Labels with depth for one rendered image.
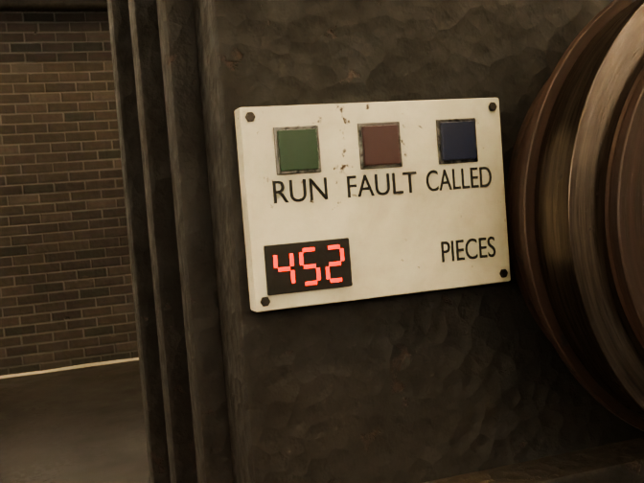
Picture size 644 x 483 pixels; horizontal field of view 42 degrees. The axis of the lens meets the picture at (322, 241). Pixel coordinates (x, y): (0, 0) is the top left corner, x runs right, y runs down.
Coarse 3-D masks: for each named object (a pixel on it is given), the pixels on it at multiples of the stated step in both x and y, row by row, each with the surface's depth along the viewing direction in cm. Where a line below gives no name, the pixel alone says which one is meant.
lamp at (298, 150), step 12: (288, 132) 74; (300, 132) 74; (312, 132) 75; (288, 144) 74; (300, 144) 74; (312, 144) 75; (288, 156) 74; (300, 156) 75; (312, 156) 75; (288, 168) 74; (300, 168) 75; (312, 168) 75
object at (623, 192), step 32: (640, 96) 69; (640, 128) 69; (640, 160) 69; (608, 192) 70; (640, 192) 69; (608, 224) 70; (640, 224) 69; (640, 256) 69; (640, 288) 69; (640, 320) 70
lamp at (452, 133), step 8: (440, 128) 79; (448, 128) 79; (456, 128) 80; (464, 128) 80; (472, 128) 80; (448, 136) 79; (456, 136) 80; (464, 136) 80; (472, 136) 80; (448, 144) 79; (456, 144) 80; (464, 144) 80; (472, 144) 80; (448, 152) 79; (456, 152) 80; (464, 152) 80; (472, 152) 80
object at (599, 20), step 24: (624, 0) 78; (600, 24) 77; (576, 48) 76; (552, 96) 76; (528, 120) 84; (528, 144) 76; (528, 168) 75; (528, 192) 75; (528, 216) 75; (528, 240) 75; (528, 264) 76; (528, 288) 84; (552, 312) 76; (552, 336) 77; (576, 360) 77; (624, 408) 79
